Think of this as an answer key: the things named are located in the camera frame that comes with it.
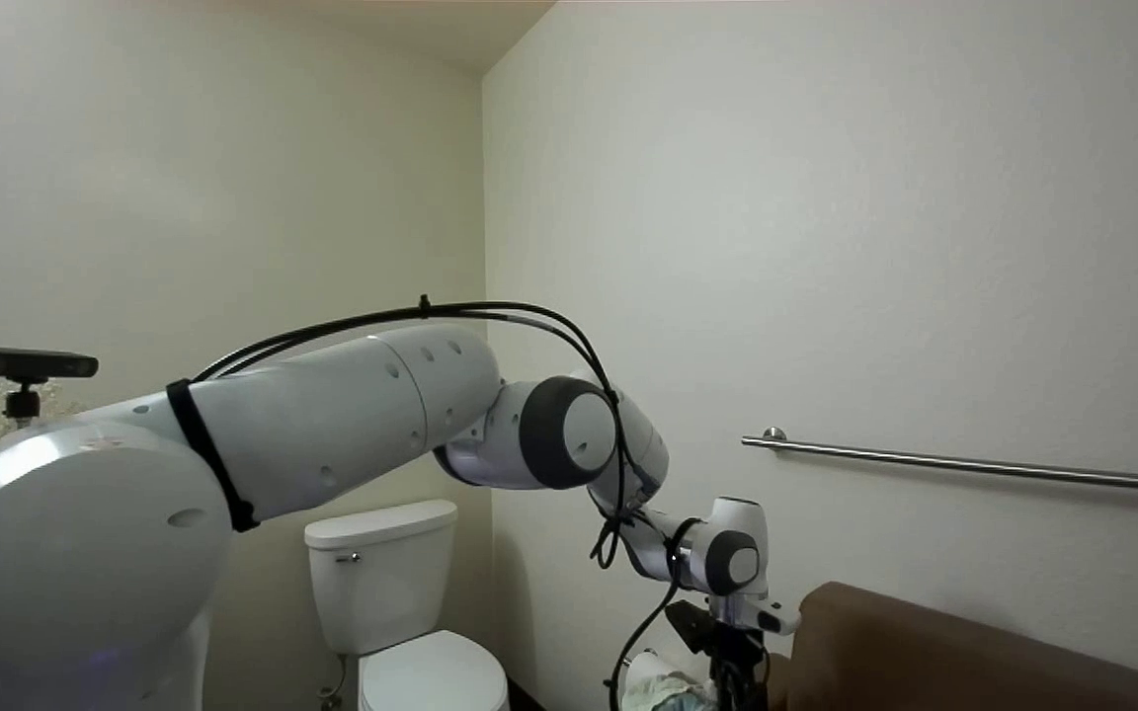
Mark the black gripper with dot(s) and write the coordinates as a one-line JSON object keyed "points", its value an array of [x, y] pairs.
{"points": [[739, 675]]}

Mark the black camera on stand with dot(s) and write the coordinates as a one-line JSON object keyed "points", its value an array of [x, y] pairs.
{"points": [[16, 364]]}

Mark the chrome wall grab bar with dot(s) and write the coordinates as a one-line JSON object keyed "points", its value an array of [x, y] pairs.
{"points": [[978, 463]]}

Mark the brown sofa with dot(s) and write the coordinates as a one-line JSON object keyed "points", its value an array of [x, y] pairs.
{"points": [[966, 655]]}

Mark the white toilet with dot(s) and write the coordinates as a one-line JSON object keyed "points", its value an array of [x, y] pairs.
{"points": [[386, 592]]}

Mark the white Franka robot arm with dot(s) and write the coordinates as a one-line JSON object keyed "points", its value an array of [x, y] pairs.
{"points": [[335, 418]]}

